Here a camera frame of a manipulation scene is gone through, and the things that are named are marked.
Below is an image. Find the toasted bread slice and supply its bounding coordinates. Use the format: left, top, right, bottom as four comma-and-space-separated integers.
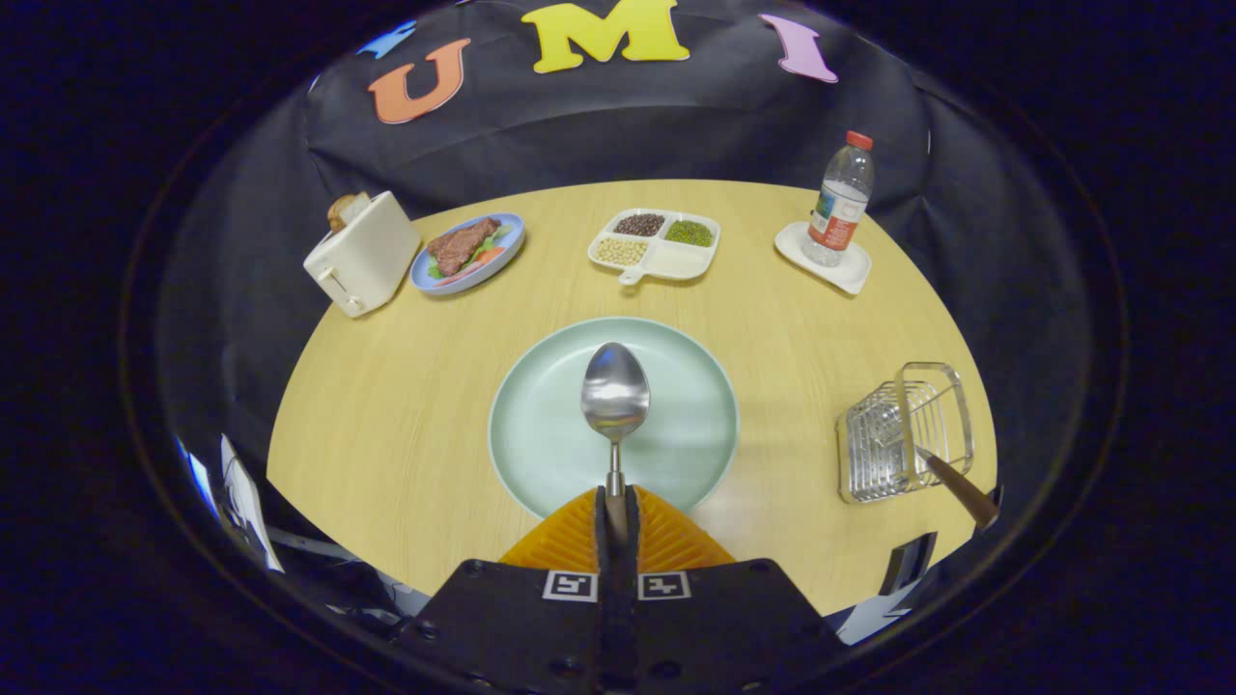
326, 192, 372, 233

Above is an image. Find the wooden handled metal spoon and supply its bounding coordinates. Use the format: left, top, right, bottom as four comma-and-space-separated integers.
580, 342, 652, 546

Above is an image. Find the black backdrop cloth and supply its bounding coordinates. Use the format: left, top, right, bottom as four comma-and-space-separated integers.
159, 0, 1092, 580

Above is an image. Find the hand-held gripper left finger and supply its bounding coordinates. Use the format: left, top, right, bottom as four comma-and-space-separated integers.
391, 486, 619, 691

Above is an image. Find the metal wire basket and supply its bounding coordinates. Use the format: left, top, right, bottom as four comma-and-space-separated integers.
835, 362, 975, 505

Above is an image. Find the black block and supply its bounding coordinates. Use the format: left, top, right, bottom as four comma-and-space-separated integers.
879, 531, 939, 597

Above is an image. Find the blue plate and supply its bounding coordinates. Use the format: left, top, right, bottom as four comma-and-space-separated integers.
410, 212, 526, 295

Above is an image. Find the white divided tray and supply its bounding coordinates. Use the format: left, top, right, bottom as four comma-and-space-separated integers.
587, 208, 721, 287

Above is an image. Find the wooden handled metal fork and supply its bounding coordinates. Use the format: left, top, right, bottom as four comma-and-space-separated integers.
874, 425, 1001, 531

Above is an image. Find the white toaster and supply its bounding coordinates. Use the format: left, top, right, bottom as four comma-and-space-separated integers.
303, 190, 423, 320

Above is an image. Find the meat and vegetables food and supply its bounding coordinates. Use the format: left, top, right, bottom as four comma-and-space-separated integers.
426, 217, 515, 283

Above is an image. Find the white square coaster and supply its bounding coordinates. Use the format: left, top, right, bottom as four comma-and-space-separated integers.
773, 221, 873, 295

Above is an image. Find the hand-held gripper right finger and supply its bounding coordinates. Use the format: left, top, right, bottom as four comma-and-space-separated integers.
626, 486, 851, 691

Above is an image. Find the red capped water bottle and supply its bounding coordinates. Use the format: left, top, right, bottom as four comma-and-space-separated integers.
801, 130, 876, 268

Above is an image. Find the light green plate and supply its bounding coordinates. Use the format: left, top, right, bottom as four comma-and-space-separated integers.
488, 317, 741, 522

